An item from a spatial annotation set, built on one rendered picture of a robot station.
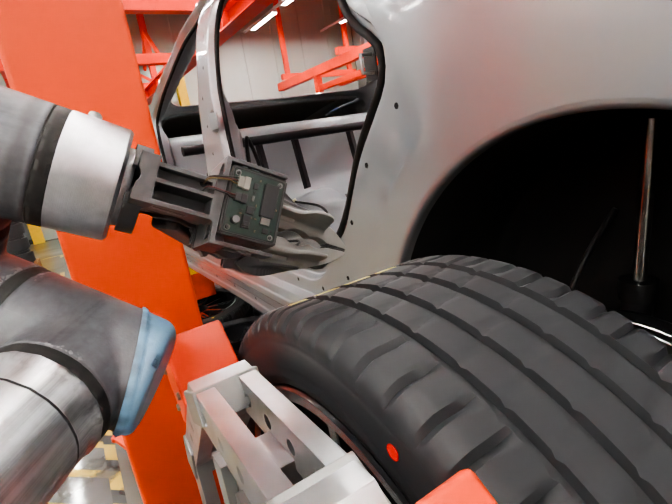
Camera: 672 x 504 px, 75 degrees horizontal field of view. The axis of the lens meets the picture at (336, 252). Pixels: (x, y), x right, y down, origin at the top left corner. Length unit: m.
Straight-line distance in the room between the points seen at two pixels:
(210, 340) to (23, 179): 0.30
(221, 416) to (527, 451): 0.23
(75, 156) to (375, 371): 0.25
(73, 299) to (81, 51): 0.43
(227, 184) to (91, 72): 0.40
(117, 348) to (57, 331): 0.04
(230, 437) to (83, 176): 0.22
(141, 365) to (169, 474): 0.53
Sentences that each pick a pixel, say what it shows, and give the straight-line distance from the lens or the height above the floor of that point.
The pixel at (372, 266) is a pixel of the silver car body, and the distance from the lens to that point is 0.92.
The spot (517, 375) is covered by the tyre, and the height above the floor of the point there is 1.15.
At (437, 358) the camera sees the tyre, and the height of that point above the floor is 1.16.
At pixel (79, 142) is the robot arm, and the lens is 0.35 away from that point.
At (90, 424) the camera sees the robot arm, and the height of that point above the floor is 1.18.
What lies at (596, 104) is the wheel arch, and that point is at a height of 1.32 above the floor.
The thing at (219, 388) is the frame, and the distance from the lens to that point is 0.45.
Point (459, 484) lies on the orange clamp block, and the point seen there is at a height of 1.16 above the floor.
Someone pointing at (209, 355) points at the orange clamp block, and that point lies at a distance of 0.56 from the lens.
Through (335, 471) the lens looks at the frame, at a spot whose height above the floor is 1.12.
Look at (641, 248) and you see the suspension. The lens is 0.88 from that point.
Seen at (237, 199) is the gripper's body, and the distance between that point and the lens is 0.35.
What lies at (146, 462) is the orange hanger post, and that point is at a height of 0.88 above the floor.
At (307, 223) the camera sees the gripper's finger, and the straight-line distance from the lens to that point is 0.43.
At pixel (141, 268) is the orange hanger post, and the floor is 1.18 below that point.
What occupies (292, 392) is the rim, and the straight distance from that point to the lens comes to 0.46.
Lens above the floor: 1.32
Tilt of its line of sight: 14 degrees down
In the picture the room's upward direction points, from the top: 9 degrees counter-clockwise
